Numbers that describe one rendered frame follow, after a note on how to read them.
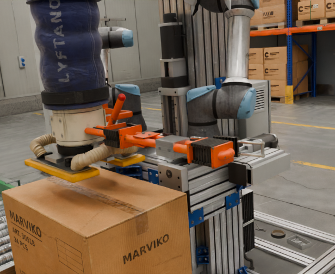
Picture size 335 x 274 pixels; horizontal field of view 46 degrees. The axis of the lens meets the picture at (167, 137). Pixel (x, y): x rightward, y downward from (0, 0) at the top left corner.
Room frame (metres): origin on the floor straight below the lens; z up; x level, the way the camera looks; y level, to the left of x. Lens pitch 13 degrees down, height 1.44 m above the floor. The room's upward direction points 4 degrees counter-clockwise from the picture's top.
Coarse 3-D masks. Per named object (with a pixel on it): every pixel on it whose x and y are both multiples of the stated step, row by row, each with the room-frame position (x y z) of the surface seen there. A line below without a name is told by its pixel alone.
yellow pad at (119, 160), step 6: (114, 156) 1.33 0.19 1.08; (120, 156) 1.33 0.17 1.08; (126, 156) 1.32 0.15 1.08; (132, 156) 1.33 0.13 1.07; (138, 156) 1.33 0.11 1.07; (144, 156) 1.33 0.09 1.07; (108, 162) 1.33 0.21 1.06; (114, 162) 1.30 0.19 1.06; (120, 162) 1.28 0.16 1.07; (126, 162) 1.28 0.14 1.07; (132, 162) 1.30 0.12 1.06; (138, 162) 1.31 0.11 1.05
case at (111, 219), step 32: (32, 192) 1.40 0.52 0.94; (64, 192) 1.37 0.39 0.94; (96, 192) 1.35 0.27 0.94; (128, 192) 1.32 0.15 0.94; (160, 192) 1.30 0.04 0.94; (32, 224) 1.27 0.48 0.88; (64, 224) 1.10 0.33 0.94; (96, 224) 1.08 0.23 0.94; (128, 224) 1.10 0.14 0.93; (160, 224) 1.19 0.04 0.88; (32, 256) 1.30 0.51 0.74; (64, 256) 1.12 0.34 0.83; (96, 256) 1.02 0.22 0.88; (128, 256) 1.10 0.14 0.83; (160, 256) 1.18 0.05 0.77
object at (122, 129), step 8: (104, 128) 1.18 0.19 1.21; (112, 128) 1.20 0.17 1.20; (120, 128) 1.20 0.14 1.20; (128, 128) 1.14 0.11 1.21; (136, 128) 1.16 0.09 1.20; (104, 136) 1.18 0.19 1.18; (112, 136) 1.15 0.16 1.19; (120, 136) 1.12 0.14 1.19; (104, 144) 1.17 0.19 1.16; (112, 144) 1.14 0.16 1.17; (120, 144) 1.12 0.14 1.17; (128, 144) 1.14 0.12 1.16
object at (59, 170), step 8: (48, 152) 1.35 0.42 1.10; (24, 160) 1.39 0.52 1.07; (32, 160) 1.37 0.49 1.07; (40, 160) 1.34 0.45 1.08; (40, 168) 1.30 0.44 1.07; (48, 168) 1.26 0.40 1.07; (56, 168) 1.24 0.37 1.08; (64, 168) 1.23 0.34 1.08; (88, 168) 1.21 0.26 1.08; (56, 176) 1.22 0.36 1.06; (64, 176) 1.18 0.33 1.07; (72, 176) 1.15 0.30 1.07; (80, 176) 1.16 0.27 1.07; (88, 176) 1.18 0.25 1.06
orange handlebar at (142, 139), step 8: (120, 112) 1.60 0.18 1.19; (128, 112) 1.55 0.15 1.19; (88, 128) 1.28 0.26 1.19; (128, 136) 1.12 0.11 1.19; (136, 136) 1.08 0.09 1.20; (144, 136) 1.07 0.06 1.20; (152, 136) 1.10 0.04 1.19; (160, 136) 1.08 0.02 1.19; (136, 144) 1.10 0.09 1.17; (144, 144) 1.06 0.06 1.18; (152, 144) 1.03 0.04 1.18; (176, 144) 0.98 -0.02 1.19; (184, 144) 1.00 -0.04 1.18; (184, 152) 0.95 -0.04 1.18; (224, 152) 0.87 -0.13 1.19; (232, 152) 0.88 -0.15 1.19
